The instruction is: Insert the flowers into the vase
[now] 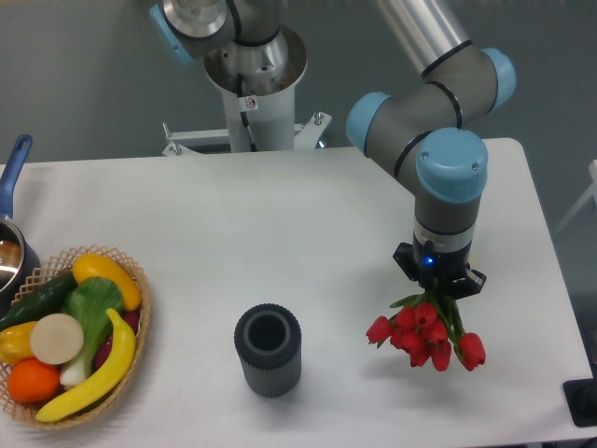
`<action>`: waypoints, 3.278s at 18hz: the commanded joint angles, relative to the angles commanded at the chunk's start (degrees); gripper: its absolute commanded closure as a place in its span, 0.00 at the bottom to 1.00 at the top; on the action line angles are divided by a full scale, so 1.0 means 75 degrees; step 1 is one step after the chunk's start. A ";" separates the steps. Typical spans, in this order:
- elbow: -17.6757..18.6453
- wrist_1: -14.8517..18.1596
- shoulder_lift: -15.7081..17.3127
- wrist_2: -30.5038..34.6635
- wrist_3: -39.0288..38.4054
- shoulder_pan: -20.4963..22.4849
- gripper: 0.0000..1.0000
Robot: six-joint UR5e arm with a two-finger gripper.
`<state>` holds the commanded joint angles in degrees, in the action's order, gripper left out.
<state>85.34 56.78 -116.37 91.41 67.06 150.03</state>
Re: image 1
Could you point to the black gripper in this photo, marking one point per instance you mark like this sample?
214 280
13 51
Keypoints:
449 272

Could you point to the red tulip bouquet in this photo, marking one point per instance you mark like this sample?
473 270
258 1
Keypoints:
428 327

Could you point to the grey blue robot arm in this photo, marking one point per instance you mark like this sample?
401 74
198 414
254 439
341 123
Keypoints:
421 142

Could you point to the dark grey ribbed vase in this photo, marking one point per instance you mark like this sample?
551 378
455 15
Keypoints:
268 341

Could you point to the black device at edge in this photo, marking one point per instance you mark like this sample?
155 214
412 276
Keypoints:
580 396

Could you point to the yellow banana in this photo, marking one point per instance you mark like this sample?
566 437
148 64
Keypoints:
99 383

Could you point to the green bok choy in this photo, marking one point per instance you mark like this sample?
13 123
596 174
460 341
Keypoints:
87 304

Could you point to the yellow squash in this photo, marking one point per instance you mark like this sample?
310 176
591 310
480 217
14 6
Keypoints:
91 265

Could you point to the woven wicker basket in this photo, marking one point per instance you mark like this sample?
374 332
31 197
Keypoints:
141 304

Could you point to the beige round disc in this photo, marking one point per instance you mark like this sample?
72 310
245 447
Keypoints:
56 339

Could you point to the green cucumber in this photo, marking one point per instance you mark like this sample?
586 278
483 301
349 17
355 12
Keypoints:
45 300

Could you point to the orange fruit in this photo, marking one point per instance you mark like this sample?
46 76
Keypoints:
32 381

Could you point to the yellow bell pepper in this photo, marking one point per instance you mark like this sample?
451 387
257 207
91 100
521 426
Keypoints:
15 343

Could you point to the white frame at right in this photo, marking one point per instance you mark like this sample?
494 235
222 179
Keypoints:
588 196

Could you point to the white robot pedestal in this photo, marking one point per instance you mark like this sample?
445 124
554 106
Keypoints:
257 87

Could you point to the blue handled saucepan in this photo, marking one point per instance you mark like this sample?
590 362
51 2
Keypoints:
18 259

